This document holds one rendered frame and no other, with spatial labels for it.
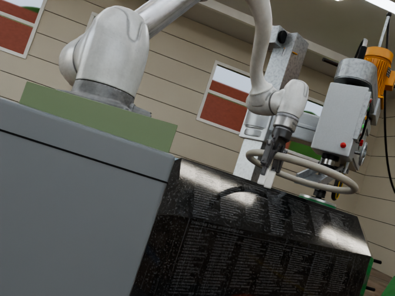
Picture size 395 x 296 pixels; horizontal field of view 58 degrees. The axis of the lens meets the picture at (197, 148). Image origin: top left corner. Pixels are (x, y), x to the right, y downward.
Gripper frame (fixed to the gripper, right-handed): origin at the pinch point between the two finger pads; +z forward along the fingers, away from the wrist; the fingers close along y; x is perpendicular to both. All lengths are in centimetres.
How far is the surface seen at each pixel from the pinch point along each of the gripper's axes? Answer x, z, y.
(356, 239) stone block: -13, 8, 79
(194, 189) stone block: 32.9, 13.2, -0.6
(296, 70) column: 76, -106, 109
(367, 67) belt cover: 6, -88, 71
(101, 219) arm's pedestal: -14, 28, -74
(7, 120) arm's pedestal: -1, 16, -94
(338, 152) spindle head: 9, -36, 75
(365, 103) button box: 1, -66, 73
